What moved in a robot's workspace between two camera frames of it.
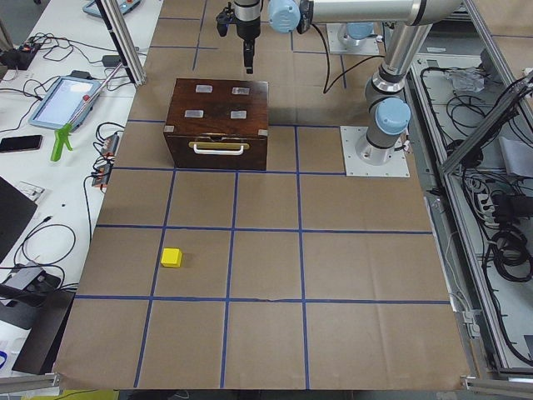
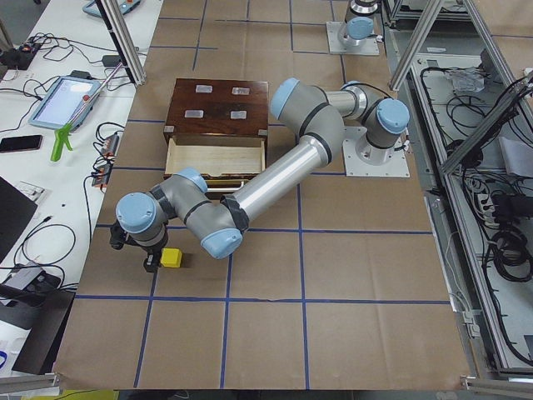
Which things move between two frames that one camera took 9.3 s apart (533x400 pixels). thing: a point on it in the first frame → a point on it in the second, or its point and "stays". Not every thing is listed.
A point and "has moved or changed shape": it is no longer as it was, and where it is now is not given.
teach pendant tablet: (63, 102) stays
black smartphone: (21, 143) stays
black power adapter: (111, 60) stays
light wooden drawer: (221, 148) has moved or changed shape
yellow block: (171, 257) stays
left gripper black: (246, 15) → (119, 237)
